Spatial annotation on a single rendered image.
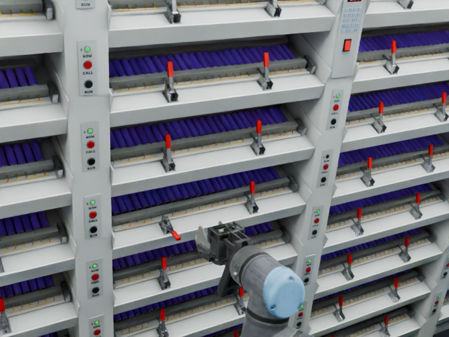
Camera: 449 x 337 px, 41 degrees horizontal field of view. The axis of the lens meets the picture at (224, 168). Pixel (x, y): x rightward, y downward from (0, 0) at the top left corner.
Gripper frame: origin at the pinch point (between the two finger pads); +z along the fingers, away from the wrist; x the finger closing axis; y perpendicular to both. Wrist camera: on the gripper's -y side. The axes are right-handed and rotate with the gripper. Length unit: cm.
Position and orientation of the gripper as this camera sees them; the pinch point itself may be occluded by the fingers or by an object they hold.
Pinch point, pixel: (204, 238)
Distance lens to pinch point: 150.7
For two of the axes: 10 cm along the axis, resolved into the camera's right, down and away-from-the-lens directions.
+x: -8.8, 1.7, -4.5
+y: -0.2, -9.5, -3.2
